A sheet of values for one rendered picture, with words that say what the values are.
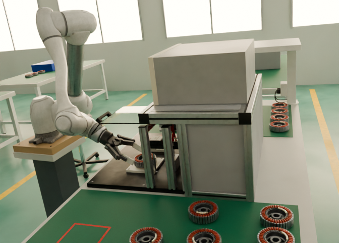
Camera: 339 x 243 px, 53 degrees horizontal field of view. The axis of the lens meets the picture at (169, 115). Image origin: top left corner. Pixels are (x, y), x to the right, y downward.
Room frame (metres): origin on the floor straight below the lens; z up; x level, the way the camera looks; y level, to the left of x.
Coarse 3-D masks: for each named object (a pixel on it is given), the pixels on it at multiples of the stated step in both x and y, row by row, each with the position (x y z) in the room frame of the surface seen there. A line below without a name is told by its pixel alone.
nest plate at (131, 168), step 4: (156, 160) 1.55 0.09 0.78; (160, 160) 1.55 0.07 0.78; (156, 164) 1.51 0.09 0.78; (160, 164) 1.51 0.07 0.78; (128, 168) 1.50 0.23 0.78; (132, 168) 1.49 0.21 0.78; (136, 168) 1.49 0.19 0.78; (140, 168) 1.48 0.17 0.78; (156, 168) 1.46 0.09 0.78; (132, 172) 1.47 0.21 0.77; (136, 172) 1.46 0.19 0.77; (140, 172) 1.46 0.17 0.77; (144, 172) 1.45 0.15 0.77
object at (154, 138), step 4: (152, 136) 1.53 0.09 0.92; (156, 136) 1.52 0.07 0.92; (160, 136) 1.51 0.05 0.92; (152, 140) 1.48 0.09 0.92; (156, 140) 1.47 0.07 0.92; (160, 140) 1.46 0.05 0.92; (152, 144) 1.48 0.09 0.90; (156, 144) 1.47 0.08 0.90; (160, 144) 1.46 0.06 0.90; (152, 148) 1.47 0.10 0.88; (156, 148) 1.47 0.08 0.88; (160, 148) 1.46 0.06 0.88; (176, 148) 1.43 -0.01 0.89
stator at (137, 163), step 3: (138, 156) 1.55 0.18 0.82; (141, 156) 1.55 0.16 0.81; (135, 159) 1.51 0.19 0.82; (138, 159) 1.51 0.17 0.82; (141, 159) 1.55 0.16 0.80; (135, 162) 1.49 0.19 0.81; (138, 162) 1.48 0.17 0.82; (141, 162) 1.48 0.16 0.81; (153, 162) 1.49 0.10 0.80; (135, 165) 1.50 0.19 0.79; (138, 165) 1.48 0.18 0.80; (141, 165) 1.48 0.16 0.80
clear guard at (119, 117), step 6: (126, 108) 1.57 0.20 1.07; (132, 108) 1.56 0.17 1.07; (138, 108) 1.54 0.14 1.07; (144, 108) 1.53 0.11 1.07; (114, 114) 1.49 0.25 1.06; (120, 114) 1.48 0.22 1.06; (126, 114) 1.47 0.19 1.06; (132, 114) 1.46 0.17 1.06; (108, 120) 1.40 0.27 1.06; (114, 120) 1.39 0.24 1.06; (120, 120) 1.38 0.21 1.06; (126, 120) 1.37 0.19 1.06; (132, 120) 1.37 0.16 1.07; (138, 120) 1.36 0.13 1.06; (102, 126) 1.48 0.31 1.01
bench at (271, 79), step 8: (280, 56) 4.41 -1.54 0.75; (280, 64) 3.86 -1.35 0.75; (256, 72) 3.56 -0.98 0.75; (264, 72) 3.51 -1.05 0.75; (272, 72) 3.47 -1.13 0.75; (280, 72) 3.42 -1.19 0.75; (264, 80) 3.14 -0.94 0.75; (272, 80) 3.11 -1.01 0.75; (280, 80) 3.07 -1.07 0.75; (264, 88) 2.85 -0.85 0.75; (272, 88) 2.82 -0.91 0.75; (264, 96) 4.54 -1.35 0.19; (272, 96) 4.50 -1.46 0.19; (280, 96) 4.47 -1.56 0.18
